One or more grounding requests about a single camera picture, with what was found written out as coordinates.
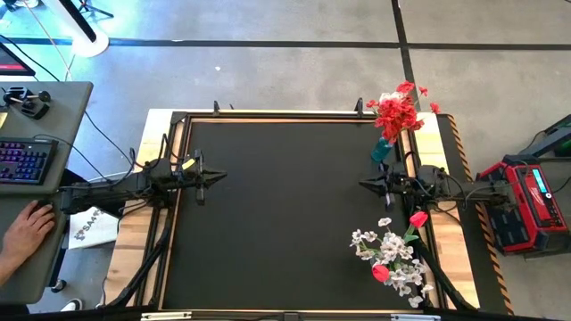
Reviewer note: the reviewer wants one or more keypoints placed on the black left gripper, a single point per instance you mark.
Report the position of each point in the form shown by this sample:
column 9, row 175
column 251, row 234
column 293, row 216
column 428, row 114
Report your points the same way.
column 199, row 178

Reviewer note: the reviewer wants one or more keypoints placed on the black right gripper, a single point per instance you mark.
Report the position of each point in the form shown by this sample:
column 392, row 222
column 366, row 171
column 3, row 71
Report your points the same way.
column 394, row 187

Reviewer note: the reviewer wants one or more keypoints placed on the red artificial tulip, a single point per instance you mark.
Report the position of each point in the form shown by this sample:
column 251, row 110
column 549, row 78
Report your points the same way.
column 418, row 219
column 380, row 273

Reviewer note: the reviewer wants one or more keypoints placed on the white blossom flower bunch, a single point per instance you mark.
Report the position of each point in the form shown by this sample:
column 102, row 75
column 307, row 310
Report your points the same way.
column 415, row 278
column 388, row 247

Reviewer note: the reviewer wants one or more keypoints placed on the red blossom flower bunch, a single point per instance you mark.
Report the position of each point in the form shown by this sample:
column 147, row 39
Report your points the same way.
column 392, row 120
column 406, row 87

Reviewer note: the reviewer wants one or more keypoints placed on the person's forearm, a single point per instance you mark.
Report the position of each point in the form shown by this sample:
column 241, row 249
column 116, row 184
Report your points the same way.
column 6, row 272

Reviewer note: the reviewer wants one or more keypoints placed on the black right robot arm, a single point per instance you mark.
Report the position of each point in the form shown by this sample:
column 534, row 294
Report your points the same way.
column 473, row 191

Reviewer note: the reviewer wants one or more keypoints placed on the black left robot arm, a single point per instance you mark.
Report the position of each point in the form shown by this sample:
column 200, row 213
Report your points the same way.
column 111, row 191

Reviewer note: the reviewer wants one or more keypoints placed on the blue textured glass vase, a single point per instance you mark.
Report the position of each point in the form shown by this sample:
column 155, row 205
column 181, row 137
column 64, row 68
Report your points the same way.
column 381, row 150

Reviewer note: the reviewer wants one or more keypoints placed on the black hazard-striped floor cover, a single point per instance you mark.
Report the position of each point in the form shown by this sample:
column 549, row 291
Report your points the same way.
column 450, row 147

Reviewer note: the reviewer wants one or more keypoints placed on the white printed bag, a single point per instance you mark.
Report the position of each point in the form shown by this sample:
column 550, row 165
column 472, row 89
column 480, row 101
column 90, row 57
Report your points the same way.
column 96, row 229

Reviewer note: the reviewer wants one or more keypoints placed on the grey side desk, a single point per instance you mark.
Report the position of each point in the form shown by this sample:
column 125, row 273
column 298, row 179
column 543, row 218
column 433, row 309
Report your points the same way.
column 67, row 116

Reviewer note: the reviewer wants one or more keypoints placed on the red black power station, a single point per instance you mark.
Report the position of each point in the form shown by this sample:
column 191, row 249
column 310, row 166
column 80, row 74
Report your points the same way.
column 535, row 196

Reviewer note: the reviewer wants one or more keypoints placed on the white round stand base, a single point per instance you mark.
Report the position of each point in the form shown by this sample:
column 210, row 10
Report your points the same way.
column 91, row 46

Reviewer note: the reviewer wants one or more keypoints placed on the black backlit keyboard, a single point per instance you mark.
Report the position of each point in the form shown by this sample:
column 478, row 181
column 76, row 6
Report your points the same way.
column 27, row 160

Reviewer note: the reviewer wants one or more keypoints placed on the black green device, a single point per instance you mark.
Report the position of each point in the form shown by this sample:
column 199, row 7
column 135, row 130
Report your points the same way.
column 560, row 138

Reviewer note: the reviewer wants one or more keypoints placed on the black chair caster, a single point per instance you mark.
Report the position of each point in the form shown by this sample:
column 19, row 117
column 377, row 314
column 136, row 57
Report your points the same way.
column 58, row 285

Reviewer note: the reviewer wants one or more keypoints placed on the person's hand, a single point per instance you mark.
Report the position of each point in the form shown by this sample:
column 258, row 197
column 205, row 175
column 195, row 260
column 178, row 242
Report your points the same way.
column 27, row 232

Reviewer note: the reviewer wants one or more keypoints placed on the black tripod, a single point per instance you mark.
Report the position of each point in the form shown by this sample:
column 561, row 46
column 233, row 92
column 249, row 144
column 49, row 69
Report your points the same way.
column 91, row 6

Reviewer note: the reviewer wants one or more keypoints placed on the black laptop screen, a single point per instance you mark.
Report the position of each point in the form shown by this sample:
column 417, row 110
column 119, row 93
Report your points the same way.
column 11, row 60

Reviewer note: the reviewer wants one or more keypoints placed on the black frame clamp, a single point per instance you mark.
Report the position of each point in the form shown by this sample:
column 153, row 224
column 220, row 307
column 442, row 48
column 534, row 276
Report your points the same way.
column 359, row 106
column 216, row 108

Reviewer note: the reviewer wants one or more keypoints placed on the black diagonal frame strut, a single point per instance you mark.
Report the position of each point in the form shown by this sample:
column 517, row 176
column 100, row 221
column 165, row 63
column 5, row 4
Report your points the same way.
column 143, row 267
column 444, row 281

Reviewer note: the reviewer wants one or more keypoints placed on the silver bracket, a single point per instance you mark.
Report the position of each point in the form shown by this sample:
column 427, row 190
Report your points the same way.
column 415, row 317
column 165, row 316

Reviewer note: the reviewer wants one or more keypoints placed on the black desk clamp mount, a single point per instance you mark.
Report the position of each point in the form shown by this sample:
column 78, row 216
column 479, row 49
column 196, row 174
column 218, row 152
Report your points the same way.
column 31, row 107

